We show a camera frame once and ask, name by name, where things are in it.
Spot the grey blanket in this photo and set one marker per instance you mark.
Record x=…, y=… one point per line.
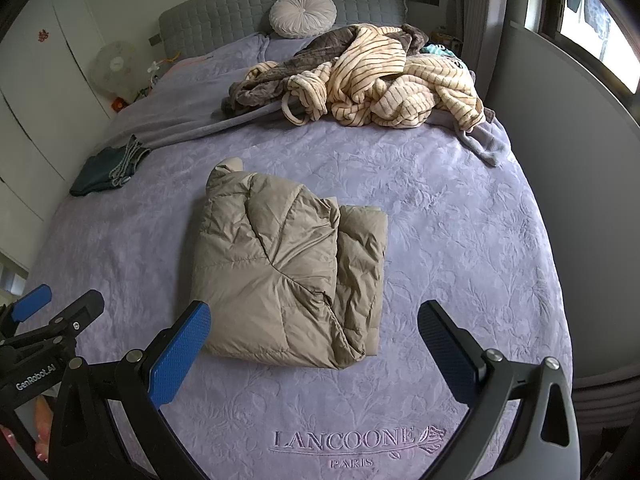
x=190, y=95

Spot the round white cushion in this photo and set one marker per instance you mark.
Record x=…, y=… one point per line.
x=302, y=12

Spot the window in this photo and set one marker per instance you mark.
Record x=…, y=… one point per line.
x=590, y=10

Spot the brown fleece garment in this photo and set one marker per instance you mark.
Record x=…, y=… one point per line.
x=280, y=72

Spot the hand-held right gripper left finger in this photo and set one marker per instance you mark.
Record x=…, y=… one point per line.
x=180, y=355

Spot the cream striped fleece robe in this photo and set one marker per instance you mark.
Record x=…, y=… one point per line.
x=370, y=80

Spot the person's left hand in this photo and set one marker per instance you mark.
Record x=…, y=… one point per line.
x=42, y=430

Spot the grey quilted headboard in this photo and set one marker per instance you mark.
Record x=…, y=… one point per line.
x=225, y=5

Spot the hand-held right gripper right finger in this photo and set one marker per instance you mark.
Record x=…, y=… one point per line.
x=450, y=355

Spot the small red object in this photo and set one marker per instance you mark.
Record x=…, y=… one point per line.
x=118, y=104

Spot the white electric fan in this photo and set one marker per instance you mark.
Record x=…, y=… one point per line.
x=114, y=67

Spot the lavender embossed bedspread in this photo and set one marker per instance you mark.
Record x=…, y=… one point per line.
x=450, y=235

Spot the dark green folded cloth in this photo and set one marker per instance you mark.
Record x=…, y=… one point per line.
x=102, y=167

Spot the white wardrobe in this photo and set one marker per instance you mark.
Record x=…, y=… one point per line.
x=35, y=110

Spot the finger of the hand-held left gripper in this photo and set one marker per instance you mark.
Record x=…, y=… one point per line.
x=80, y=312
x=30, y=302

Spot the teal cloth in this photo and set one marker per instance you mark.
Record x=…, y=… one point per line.
x=442, y=50

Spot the beige puffer jacket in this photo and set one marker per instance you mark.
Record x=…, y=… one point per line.
x=280, y=270

